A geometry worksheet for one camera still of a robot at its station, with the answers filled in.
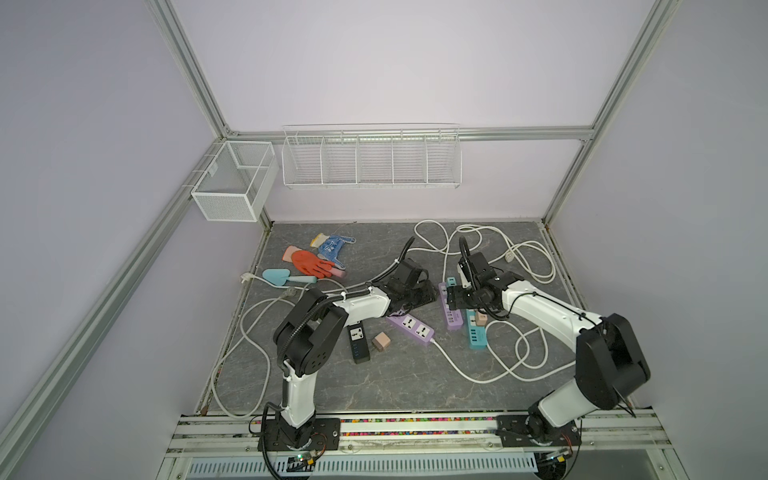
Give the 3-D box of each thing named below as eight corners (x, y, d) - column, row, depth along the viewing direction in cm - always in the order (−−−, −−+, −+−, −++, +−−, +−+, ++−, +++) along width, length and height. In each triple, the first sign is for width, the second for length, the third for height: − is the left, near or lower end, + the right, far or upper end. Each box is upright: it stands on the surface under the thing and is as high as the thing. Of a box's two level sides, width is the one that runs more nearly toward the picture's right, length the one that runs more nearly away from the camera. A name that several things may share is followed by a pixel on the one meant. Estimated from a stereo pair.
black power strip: (354, 364, 87) (353, 361, 85) (349, 329, 94) (347, 325, 92) (371, 360, 88) (371, 356, 85) (365, 325, 95) (364, 321, 92)
